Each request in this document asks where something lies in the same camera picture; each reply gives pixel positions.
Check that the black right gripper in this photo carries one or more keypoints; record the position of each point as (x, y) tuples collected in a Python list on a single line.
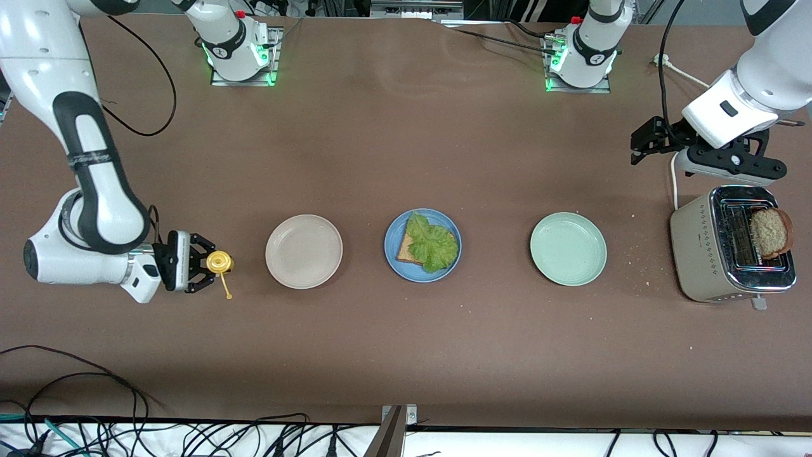
[(166, 262)]

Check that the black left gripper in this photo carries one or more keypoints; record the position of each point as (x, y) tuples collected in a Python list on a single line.
[(667, 134)]

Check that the yellow squeeze bottle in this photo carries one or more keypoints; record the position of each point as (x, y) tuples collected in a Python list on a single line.
[(220, 261)]

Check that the brown bread slice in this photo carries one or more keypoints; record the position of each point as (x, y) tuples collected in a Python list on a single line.
[(406, 252), (771, 231)]

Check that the green lettuce leaf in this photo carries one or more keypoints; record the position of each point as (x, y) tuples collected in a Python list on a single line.
[(434, 244)]

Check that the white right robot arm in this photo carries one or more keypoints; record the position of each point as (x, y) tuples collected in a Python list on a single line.
[(95, 190)]

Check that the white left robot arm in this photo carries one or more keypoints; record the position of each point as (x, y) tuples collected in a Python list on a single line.
[(771, 70)]

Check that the beige plate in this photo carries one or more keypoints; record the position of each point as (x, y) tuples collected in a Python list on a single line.
[(303, 252)]

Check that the light green plate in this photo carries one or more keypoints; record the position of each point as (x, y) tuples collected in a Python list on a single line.
[(568, 249)]

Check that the blue plate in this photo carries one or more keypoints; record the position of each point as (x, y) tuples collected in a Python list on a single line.
[(390, 247)]

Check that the beige chrome toaster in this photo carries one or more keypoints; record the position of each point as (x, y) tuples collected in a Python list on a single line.
[(694, 254)]

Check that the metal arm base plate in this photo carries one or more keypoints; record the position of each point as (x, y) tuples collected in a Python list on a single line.
[(596, 89), (275, 63)]

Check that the black left camera bracket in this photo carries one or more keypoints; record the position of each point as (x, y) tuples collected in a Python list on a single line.
[(755, 166)]

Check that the metal table edge bracket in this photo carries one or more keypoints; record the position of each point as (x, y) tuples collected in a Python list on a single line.
[(390, 438)]

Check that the aluminium frame profile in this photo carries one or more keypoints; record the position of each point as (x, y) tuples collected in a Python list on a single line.
[(415, 9)]

